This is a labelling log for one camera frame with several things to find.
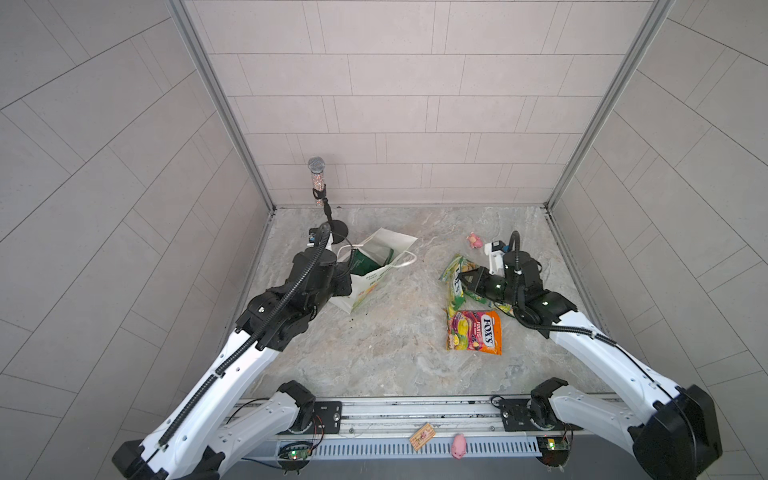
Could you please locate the green Fox's candy bag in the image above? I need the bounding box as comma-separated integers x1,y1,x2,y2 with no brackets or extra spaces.
464,290,513,317
440,254,477,310
350,249,394,276

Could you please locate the orange Fox's candy bag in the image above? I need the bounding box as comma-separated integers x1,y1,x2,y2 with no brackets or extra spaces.
447,308,502,355

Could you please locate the white illustrated paper bag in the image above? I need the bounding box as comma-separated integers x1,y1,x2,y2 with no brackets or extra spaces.
330,228,418,314

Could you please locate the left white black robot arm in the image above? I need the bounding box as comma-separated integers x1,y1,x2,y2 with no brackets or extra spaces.
112,246,352,479

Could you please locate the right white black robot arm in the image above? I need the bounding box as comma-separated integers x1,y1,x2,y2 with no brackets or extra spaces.
456,251,723,479

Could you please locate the small pink toy on table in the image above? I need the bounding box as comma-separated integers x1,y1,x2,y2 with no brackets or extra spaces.
467,233,484,249

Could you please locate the silver microphone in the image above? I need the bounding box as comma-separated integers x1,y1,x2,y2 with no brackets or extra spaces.
308,156,326,192

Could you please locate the right green circuit board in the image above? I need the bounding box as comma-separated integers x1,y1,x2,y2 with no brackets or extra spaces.
536,436,570,468

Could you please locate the green circuit board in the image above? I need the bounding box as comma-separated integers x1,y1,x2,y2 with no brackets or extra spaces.
277,441,314,471
536,436,570,468

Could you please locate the left green circuit board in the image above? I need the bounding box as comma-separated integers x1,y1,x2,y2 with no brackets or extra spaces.
277,441,314,471

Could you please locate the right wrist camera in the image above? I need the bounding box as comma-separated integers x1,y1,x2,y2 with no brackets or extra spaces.
483,240,508,276

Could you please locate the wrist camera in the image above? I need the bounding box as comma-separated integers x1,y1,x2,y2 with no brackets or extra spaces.
307,227,321,247
483,240,508,276

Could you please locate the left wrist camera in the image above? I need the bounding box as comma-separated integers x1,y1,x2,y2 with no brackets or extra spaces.
307,227,321,247

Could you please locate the wooden mousetrap on rail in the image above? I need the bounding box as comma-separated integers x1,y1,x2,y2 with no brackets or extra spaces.
409,423,436,452

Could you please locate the pink pig toy on rail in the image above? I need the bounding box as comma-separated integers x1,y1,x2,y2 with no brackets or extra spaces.
450,433,467,460

